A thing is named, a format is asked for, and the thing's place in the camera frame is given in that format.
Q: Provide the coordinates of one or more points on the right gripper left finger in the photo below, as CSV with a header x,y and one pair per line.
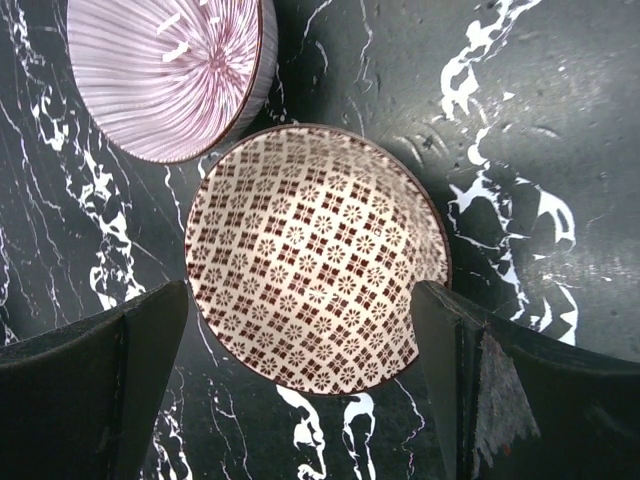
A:
x,y
81,401

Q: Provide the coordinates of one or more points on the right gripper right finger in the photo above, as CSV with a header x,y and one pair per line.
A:
x,y
512,403

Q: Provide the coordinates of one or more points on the brown lattice patterned bowl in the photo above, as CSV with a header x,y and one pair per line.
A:
x,y
302,247

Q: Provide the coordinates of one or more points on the purple striped bowl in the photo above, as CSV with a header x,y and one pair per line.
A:
x,y
168,81

